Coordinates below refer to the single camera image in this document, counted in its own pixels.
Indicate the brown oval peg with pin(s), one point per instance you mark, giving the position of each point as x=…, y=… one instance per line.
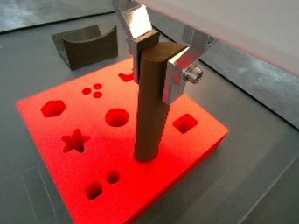
x=152, y=110

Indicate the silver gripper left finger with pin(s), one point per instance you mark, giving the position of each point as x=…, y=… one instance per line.
x=140, y=34

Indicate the red shape-sorting board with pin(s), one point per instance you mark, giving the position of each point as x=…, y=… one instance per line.
x=81, y=123

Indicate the dark grey peg holder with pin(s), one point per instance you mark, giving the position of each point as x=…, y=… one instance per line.
x=85, y=46

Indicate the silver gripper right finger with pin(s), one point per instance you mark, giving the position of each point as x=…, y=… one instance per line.
x=181, y=69

